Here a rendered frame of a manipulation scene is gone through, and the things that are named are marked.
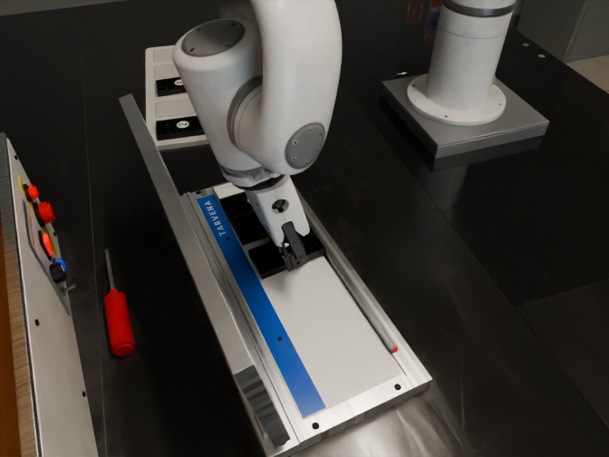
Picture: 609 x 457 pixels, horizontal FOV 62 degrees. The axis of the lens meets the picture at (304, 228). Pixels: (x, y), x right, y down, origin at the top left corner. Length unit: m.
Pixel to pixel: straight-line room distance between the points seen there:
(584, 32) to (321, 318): 3.02
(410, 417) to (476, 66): 0.61
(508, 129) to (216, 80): 0.66
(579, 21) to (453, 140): 2.53
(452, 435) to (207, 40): 0.49
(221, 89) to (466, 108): 0.63
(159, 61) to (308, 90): 0.85
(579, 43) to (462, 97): 2.55
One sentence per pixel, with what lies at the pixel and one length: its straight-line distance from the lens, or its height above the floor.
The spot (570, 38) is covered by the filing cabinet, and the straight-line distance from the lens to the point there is 3.47.
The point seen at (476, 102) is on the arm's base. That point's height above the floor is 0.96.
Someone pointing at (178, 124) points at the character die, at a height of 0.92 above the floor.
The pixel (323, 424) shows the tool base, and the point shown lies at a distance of 0.59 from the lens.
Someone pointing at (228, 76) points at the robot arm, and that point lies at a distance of 0.48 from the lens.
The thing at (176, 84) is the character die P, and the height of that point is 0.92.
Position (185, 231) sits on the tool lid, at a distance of 0.51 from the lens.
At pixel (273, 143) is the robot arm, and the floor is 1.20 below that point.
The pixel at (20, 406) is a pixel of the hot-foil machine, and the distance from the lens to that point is 0.46.
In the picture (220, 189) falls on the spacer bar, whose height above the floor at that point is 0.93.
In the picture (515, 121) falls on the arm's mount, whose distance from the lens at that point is 1.05.
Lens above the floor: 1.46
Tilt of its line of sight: 45 degrees down
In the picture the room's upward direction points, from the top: straight up
